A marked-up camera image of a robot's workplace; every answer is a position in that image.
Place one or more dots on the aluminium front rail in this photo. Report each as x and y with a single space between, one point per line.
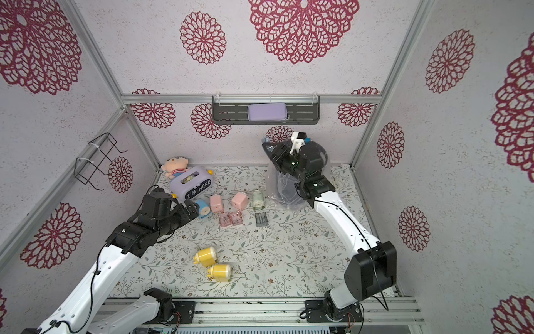
378 311

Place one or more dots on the purple tissue box toy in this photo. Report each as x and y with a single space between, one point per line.
191 183

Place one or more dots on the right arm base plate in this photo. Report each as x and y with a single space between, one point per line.
317 311

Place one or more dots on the green pencil sharpener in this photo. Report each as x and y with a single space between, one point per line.
258 202

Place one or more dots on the dark grey wall shelf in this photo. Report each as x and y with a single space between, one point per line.
233 109

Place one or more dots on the clear plastic bin liner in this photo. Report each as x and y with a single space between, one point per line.
288 192

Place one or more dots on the yellow pencil sharpener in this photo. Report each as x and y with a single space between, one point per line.
206 257
221 273

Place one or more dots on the pink pencil sharpener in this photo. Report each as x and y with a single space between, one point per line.
216 204
240 201

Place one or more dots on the blue pencil sharpener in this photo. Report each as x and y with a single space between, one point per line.
203 208

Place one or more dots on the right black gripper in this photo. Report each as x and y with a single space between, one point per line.
279 154

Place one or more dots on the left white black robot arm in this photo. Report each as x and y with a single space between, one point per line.
77 313

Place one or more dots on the purple soap box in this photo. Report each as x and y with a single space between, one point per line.
267 112

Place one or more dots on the black wire wall rack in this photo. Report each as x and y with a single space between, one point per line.
86 167

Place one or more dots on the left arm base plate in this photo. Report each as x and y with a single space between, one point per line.
182 312

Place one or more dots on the grey sharpener shavings tray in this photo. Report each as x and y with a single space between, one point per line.
261 219

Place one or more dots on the grey trash bin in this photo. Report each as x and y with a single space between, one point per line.
292 192

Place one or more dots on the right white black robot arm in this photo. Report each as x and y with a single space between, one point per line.
373 264

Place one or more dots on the plush doll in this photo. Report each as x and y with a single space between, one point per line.
174 167

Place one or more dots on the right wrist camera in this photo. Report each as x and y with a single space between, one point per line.
298 140

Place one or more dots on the pink clear shavings tray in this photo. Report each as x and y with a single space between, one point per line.
236 218
224 219

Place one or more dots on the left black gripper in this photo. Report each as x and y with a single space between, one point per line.
179 208

